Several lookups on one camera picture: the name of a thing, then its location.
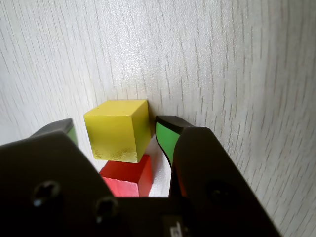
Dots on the yellow wooden cube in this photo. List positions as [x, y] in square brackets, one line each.
[111, 133]

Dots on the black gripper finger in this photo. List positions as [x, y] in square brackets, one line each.
[49, 172]
[212, 172]

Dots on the red wooden cube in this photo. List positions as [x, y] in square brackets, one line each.
[126, 172]

